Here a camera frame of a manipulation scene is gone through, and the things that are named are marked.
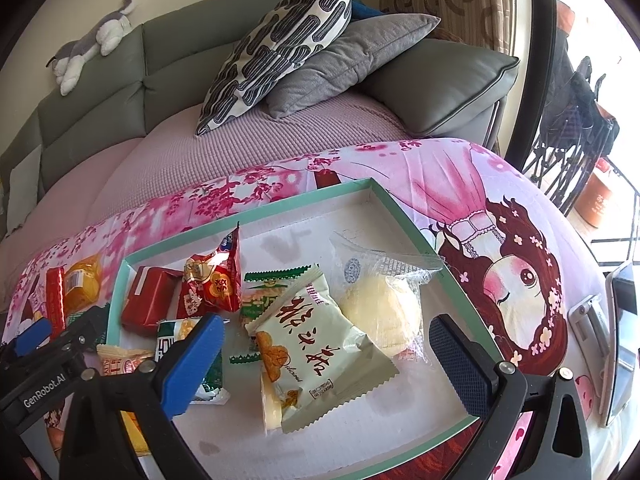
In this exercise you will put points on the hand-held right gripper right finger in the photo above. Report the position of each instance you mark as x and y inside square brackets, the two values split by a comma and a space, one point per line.
[460, 365]

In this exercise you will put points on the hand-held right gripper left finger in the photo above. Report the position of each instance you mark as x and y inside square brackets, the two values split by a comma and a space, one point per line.
[195, 365]

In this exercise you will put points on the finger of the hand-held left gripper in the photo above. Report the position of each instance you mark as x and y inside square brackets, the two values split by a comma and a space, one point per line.
[30, 335]
[82, 330]

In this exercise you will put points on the small green white packet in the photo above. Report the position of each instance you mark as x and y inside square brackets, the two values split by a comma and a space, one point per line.
[172, 332]

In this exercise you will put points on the orange yellow snack packet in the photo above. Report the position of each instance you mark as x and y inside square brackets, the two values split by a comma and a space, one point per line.
[117, 362]

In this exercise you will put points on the dark red square packet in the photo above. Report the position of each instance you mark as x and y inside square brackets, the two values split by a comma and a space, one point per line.
[150, 305]

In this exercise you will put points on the puffy red snack packet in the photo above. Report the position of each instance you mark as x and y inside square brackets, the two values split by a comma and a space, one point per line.
[215, 280]

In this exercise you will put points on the yellow jelly cup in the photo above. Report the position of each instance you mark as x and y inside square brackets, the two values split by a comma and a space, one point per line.
[271, 407]

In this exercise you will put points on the bun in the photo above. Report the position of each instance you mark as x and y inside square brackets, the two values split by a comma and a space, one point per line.
[385, 310]

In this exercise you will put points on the round rice cracker packet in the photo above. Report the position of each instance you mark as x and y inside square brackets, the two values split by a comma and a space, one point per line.
[260, 295]

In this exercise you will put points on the cream cookie print packet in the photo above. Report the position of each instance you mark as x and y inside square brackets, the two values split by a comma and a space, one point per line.
[310, 350]

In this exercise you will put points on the white box with teal rim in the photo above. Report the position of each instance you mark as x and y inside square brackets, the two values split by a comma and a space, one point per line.
[310, 230]

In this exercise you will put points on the long red snack packet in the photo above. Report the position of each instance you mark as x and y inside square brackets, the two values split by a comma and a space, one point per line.
[55, 295]

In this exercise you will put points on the orange packet with barcode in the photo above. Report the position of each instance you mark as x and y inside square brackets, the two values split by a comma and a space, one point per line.
[82, 282]

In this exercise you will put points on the white tablet stand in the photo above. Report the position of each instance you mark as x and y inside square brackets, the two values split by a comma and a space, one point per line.
[590, 332]

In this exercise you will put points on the small pale grey cushion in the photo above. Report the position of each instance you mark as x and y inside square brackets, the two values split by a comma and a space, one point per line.
[22, 190]

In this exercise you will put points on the pink printed blanket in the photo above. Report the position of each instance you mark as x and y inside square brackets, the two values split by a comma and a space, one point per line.
[450, 185]

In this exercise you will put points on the orange flower pot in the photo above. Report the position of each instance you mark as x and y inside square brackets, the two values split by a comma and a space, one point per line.
[595, 200]

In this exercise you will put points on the lilac knit sofa cover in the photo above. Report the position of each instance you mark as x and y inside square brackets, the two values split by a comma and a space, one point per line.
[225, 150]

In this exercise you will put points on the black metal rack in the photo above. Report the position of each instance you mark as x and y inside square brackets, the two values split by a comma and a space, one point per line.
[575, 120]

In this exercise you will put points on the grey white plush toy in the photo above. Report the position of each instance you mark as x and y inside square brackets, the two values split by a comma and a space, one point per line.
[90, 45]

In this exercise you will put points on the grey sofa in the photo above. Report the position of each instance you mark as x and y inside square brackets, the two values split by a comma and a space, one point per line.
[175, 60]

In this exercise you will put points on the grey pillow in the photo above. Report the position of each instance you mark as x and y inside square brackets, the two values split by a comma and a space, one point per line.
[345, 65]

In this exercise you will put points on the black white patterned pillow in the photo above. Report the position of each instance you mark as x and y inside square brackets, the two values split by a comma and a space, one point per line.
[280, 45]

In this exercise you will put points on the beige patterned curtain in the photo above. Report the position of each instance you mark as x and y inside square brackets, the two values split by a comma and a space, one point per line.
[450, 0]

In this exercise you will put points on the blue cloth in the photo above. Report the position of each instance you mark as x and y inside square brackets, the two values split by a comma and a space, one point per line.
[365, 8]

